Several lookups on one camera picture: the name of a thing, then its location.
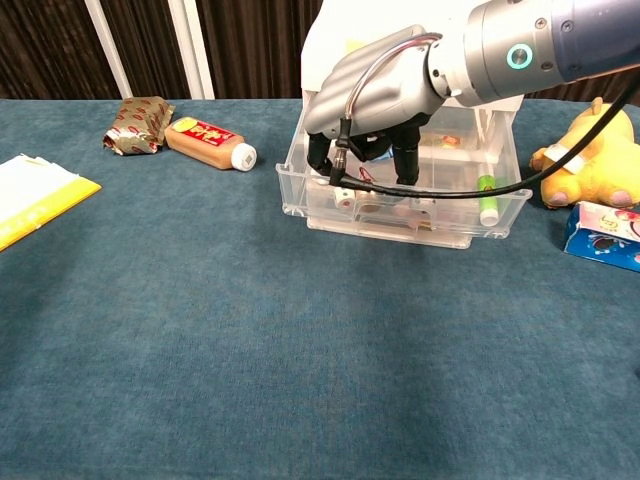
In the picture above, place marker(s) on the yellow plush toy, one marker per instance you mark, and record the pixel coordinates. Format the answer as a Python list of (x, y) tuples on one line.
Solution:
[(595, 170)]

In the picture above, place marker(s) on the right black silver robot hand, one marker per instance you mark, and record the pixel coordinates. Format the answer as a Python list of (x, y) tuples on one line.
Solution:
[(380, 90)]

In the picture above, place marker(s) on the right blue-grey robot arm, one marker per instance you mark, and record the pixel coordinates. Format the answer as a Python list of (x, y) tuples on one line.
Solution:
[(550, 45)]

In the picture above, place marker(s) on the white plastic drawer cabinet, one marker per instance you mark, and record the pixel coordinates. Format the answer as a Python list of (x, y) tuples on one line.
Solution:
[(322, 40)]

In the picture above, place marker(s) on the white die coloured dots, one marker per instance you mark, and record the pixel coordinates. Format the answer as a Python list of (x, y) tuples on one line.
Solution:
[(343, 198)]

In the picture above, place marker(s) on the yellow sticky note pad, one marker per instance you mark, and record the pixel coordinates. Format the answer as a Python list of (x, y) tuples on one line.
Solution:
[(355, 46)]

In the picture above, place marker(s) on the teal table cloth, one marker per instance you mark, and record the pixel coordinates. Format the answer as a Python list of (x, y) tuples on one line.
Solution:
[(250, 350)]

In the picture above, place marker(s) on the green white marker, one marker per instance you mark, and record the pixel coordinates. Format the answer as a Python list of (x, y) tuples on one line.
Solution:
[(487, 210)]

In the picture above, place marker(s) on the blue pink cookie box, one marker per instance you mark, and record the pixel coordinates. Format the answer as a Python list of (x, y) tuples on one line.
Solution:
[(605, 235)]

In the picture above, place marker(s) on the brown drink bottle red label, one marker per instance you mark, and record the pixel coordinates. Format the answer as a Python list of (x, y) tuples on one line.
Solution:
[(205, 142)]

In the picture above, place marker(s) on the small red yellow candy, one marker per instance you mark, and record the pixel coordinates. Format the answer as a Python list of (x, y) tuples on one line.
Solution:
[(446, 141)]

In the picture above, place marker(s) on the gold foil snack packet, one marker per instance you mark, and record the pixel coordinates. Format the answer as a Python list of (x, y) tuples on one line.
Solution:
[(137, 125)]

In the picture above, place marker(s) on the white yellow flat box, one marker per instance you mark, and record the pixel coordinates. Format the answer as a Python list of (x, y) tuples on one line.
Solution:
[(35, 200)]

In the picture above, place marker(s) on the blue binder clip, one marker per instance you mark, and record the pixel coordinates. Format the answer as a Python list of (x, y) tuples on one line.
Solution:
[(381, 151)]

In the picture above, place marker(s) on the white frame post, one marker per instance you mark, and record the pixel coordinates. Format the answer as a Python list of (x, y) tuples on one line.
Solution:
[(192, 50), (107, 50)]

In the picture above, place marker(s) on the dark pleated curtain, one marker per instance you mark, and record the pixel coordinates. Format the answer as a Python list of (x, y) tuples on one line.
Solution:
[(50, 50)]

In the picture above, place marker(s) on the clear plastic drawer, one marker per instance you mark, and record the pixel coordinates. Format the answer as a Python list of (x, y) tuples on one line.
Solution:
[(295, 195)]

